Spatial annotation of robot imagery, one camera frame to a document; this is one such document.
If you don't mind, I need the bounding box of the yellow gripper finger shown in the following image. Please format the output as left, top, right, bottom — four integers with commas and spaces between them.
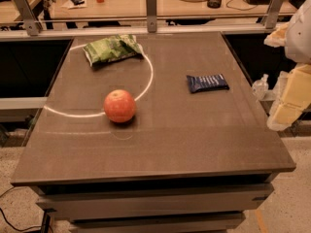
263, 22, 289, 48
267, 64, 311, 131

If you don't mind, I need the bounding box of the red apple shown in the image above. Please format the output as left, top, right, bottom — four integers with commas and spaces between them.
103, 89, 136, 123

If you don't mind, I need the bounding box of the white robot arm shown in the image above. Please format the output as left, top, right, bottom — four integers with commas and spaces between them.
264, 0, 311, 131

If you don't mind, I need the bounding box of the clear plastic bottle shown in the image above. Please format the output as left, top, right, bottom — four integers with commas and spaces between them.
252, 74, 269, 100

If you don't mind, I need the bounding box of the black mesh pen cup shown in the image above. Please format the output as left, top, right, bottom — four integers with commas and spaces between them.
207, 0, 222, 9

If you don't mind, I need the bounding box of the dark blue snack packet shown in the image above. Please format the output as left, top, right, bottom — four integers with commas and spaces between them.
187, 74, 229, 93

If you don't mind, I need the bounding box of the grey table with drawers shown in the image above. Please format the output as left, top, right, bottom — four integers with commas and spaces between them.
12, 33, 295, 233

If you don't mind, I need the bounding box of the metal railing with posts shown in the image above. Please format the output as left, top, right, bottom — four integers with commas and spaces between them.
0, 0, 311, 43

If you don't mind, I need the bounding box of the green chip bag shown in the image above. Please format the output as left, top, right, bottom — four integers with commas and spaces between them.
83, 34, 143, 66

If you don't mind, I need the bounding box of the wooden background desk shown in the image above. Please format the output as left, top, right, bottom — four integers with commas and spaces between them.
0, 0, 298, 21

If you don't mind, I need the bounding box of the black floor cable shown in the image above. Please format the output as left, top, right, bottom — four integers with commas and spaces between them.
0, 186, 45, 233

